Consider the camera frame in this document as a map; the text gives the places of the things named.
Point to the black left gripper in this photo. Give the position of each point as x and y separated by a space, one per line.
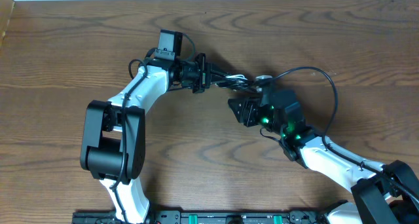
200 73

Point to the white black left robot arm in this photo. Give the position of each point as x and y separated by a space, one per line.
113 142

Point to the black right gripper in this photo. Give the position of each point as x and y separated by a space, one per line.
248 112

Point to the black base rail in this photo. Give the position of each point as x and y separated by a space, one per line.
182 217

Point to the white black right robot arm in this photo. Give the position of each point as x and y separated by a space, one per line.
383 193

